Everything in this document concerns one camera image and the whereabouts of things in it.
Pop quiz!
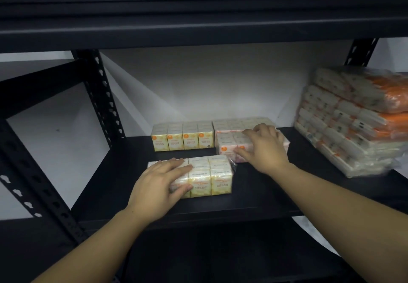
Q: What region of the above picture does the person's right hand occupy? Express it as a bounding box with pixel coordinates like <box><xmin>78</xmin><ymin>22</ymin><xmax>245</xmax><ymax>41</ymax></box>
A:
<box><xmin>234</xmin><ymin>123</ymin><xmax>289</xmax><ymax>175</ymax></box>

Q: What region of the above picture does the person's left hand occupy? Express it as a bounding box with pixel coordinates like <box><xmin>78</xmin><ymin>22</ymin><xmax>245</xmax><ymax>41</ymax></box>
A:
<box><xmin>126</xmin><ymin>157</ymin><xmax>193</xmax><ymax>224</ymax></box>

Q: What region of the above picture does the pink tissue pack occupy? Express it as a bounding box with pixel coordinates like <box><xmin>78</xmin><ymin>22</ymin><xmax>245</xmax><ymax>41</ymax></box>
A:
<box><xmin>212</xmin><ymin>117</ymin><xmax>276</xmax><ymax>134</ymax></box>
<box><xmin>215</xmin><ymin>130</ymin><xmax>291</xmax><ymax>163</ymax></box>

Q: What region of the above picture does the yellow tissue pack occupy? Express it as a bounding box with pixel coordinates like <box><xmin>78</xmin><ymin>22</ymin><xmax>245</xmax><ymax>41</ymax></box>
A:
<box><xmin>150</xmin><ymin>121</ymin><xmax>215</xmax><ymax>152</ymax></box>
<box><xmin>147</xmin><ymin>154</ymin><xmax>236</xmax><ymax>199</ymax></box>

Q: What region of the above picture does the person's left forearm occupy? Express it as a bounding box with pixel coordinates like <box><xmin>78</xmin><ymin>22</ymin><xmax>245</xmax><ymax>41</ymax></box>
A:
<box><xmin>31</xmin><ymin>208</ymin><xmax>150</xmax><ymax>283</ymax></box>

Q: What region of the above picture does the person's right forearm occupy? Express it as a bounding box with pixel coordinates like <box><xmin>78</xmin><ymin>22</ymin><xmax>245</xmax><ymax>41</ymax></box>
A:
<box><xmin>271</xmin><ymin>163</ymin><xmax>408</xmax><ymax>283</ymax></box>

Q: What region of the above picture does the white cloth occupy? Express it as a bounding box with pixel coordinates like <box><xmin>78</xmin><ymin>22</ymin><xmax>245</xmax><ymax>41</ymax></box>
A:
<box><xmin>292</xmin><ymin>215</ymin><xmax>338</xmax><ymax>255</ymax></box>

